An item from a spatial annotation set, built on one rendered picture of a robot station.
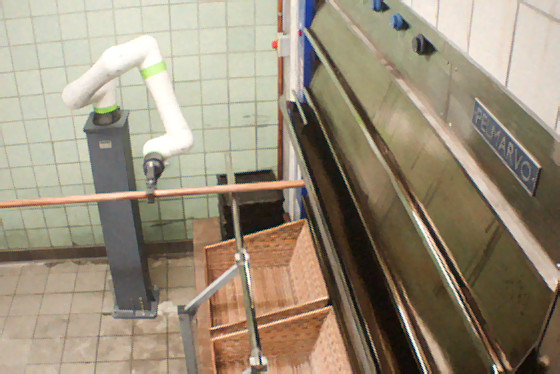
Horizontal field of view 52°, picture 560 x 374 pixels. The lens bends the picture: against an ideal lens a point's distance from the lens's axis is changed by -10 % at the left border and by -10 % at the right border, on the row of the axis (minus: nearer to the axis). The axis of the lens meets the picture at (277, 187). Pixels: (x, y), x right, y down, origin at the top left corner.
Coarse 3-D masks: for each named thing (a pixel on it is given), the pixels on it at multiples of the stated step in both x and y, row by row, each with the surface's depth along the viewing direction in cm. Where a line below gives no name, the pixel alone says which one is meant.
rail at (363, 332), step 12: (288, 108) 242; (288, 120) 234; (300, 144) 216; (300, 156) 210; (312, 180) 195; (312, 192) 191; (324, 216) 178; (324, 228) 175; (336, 240) 169; (336, 252) 164; (336, 264) 161; (348, 276) 155; (348, 288) 151; (348, 300) 149; (360, 312) 144; (360, 324) 140; (360, 336) 138; (372, 348) 133; (372, 360) 130; (372, 372) 128
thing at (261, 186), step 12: (288, 180) 241; (300, 180) 241; (120, 192) 234; (132, 192) 234; (144, 192) 235; (156, 192) 235; (168, 192) 235; (180, 192) 236; (192, 192) 236; (204, 192) 237; (216, 192) 237; (228, 192) 238; (0, 204) 228; (12, 204) 229; (24, 204) 230; (36, 204) 230; (48, 204) 231; (60, 204) 232
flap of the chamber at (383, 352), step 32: (288, 128) 232; (320, 160) 213; (320, 192) 194; (320, 224) 179; (352, 224) 181; (352, 256) 167; (384, 288) 157; (352, 320) 144; (384, 320) 146; (384, 352) 136
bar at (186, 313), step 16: (240, 224) 222; (240, 240) 213; (240, 256) 206; (240, 272) 200; (208, 288) 212; (192, 304) 213; (256, 320) 181; (192, 336) 223; (256, 336) 174; (192, 352) 225; (256, 352) 168; (192, 368) 229; (256, 368) 164
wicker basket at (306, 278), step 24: (264, 240) 285; (288, 240) 286; (312, 240) 267; (216, 264) 288; (264, 264) 292; (288, 264) 294; (312, 264) 261; (240, 288) 281; (264, 288) 281; (288, 288) 281; (312, 288) 255; (216, 312) 267; (240, 312) 267; (288, 312) 237; (216, 336) 239
